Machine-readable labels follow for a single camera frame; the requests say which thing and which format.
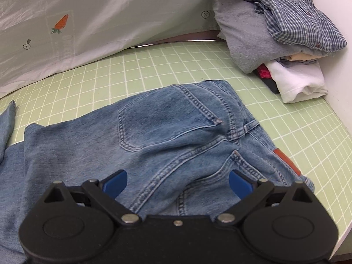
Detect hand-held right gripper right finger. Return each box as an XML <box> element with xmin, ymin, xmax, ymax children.
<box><xmin>214</xmin><ymin>170</ymin><xmax>317</xmax><ymax>227</ymax></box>

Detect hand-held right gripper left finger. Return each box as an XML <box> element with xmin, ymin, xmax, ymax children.
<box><xmin>41</xmin><ymin>170</ymin><xmax>142</xmax><ymax>227</ymax></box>

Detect blue denim jeans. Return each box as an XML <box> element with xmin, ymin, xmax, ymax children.
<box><xmin>0</xmin><ymin>80</ymin><xmax>315</xmax><ymax>264</ymax></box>

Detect green grid mat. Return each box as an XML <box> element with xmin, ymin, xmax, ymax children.
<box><xmin>0</xmin><ymin>40</ymin><xmax>344</xmax><ymax>243</ymax></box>

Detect red and black garment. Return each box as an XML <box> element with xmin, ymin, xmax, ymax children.
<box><xmin>256</xmin><ymin>63</ymin><xmax>281</xmax><ymax>94</ymax></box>

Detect white folded garment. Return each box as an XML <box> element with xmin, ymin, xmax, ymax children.
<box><xmin>265</xmin><ymin>59</ymin><xmax>328</xmax><ymax>104</ymax></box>

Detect beige folded garment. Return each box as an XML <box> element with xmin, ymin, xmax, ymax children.
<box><xmin>280</xmin><ymin>52</ymin><xmax>321</xmax><ymax>64</ymax></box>

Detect grey folded garment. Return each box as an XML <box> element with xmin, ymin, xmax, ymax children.
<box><xmin>212</xmin><ymin>0</ymin><xmax>334</xmax><ymax>74</ymax></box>

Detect grey carrot print sheet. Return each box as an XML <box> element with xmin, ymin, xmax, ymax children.
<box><xmin>0</xmin><ymin>0</ymin><xmax>308</xmax><ymax>95</ymax></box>

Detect blue checked shirt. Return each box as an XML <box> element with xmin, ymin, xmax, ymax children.
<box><xmin>242</xmin><ymin>0</ymin><xmax>347</xmax><ymax>56</ymax></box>

